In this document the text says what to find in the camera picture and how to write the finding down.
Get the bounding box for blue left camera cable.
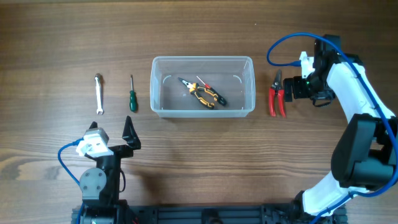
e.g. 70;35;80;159
57;138;85;224

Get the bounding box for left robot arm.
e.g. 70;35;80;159
71;116;141;224

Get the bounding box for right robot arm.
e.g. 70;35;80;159
284;35;397;223

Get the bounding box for green handled screwdriver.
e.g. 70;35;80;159
129;75;137;112

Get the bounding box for blue right camera cable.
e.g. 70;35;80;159
266;32;398;224

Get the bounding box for red handled cutting pliers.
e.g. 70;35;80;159
269;69;286;118

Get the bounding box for small silver wrench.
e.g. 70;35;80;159
95;73;104;115

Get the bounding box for blue camera cable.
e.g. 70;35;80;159
266;32;398;224
57;138;85;224

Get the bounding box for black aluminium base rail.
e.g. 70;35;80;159
71;203;347;224

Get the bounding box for orange black needle-nose pliers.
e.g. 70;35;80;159
178;77;215;110

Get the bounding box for clear plastic container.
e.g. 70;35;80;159
150;56;256;118

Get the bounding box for black red precision screwdriver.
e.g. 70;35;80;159
197;77;227;106

